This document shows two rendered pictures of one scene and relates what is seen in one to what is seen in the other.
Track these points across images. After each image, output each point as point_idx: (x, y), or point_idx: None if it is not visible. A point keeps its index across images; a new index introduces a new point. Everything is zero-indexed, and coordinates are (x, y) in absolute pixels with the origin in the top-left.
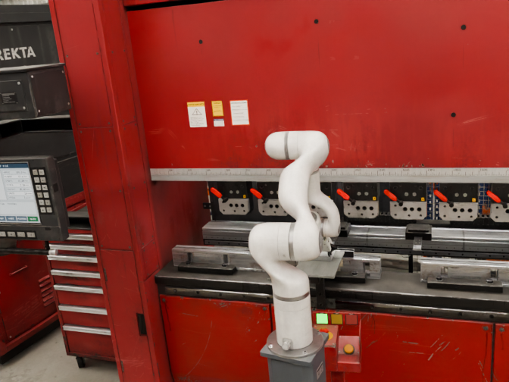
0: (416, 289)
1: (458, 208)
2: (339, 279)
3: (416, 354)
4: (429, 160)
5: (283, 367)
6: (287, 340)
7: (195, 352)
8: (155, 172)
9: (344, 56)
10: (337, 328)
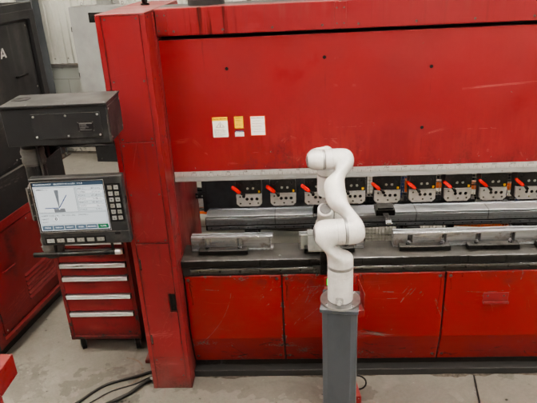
0: (393, 253)
1: (422, 193)
2: None
3: (392, 299)
4: (403, 159)
5: (336, 318)
6: (340, 299)
7: (215, 320)
8: (179, 175)
9: (344, 84)
10: None
